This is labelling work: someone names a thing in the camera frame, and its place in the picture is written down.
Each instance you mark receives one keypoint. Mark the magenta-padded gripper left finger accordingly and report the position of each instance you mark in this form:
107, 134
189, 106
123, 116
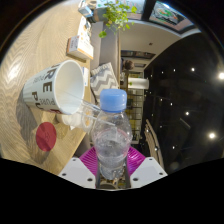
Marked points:
78, 171

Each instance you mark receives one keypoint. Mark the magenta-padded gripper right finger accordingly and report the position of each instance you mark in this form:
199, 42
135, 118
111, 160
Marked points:
146, 171

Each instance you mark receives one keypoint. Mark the clear blue-capped water bottle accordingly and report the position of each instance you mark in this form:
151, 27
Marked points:
111, 146

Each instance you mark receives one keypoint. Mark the flat round red coaster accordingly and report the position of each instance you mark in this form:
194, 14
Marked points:
46, 136

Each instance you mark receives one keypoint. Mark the clear drinking glass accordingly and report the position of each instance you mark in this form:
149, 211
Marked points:
86, 117

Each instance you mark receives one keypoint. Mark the white mug with dark lettering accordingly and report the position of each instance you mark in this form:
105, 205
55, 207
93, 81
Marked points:
70, 86

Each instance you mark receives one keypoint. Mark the white round pillar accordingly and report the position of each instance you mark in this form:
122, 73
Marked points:
139, 83

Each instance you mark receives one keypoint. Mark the blue and white leaflet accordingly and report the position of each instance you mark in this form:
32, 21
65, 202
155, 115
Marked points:
86, 76

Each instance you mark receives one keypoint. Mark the grey white chevron cushion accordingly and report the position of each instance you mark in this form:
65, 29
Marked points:
105, 78

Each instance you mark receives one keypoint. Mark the person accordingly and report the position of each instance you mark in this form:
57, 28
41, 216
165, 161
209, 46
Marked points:
128, 65

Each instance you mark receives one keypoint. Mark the group of ceiling lights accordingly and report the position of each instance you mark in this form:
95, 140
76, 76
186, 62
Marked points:
192, 69

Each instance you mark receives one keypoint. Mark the white rectangular box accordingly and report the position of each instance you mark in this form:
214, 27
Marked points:
80, 47

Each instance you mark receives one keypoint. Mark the open white brochure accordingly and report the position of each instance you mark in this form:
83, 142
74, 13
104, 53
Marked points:
86, 31

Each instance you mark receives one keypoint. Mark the green potted plant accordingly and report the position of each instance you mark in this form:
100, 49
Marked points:
116, 15

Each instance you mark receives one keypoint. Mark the small light blue box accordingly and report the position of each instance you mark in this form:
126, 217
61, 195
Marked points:
85, 10

